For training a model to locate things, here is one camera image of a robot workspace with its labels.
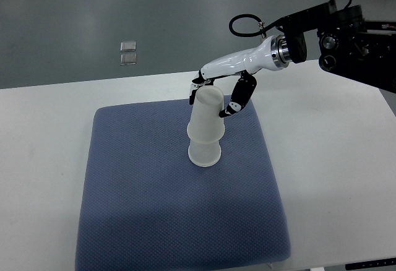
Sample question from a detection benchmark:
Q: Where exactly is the blue quilted cushion mat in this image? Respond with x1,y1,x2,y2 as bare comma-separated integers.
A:
75,100,291,270

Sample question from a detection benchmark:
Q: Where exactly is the white paper cup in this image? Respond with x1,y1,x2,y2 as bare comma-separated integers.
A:
187,85,225,144
188,140,222,167

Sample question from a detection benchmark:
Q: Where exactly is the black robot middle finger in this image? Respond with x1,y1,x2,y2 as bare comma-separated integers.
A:
192,71,214,86

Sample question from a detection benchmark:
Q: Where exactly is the metal floor plate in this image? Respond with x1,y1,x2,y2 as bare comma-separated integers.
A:
120,53,137,66
120,40,136,52

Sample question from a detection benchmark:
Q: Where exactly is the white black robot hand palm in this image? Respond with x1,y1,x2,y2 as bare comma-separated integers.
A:
200,36,278,78

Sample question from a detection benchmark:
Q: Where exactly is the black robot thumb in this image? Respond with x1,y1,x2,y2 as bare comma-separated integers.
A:
219,73,257,118

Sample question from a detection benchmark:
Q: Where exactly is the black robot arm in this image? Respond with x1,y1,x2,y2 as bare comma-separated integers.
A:
189,0,395,118

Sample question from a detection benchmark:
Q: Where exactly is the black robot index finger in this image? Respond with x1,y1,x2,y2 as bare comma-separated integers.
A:
189,83,201,105

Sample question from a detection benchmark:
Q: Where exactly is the white paper cup on mat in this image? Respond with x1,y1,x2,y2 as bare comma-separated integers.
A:
188,140,222,167

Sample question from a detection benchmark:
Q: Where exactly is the lower metal floor plate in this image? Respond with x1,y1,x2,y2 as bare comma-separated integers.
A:
120,53,137,66

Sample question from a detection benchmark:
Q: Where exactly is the black strip at table edge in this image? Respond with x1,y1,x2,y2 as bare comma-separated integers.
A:
345,258,395,270

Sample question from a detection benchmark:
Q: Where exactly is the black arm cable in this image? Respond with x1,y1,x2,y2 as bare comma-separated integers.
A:
228,0,353,39

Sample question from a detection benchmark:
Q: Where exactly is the upper metal floor plate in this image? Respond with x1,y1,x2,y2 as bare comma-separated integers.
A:
120,40,136,52

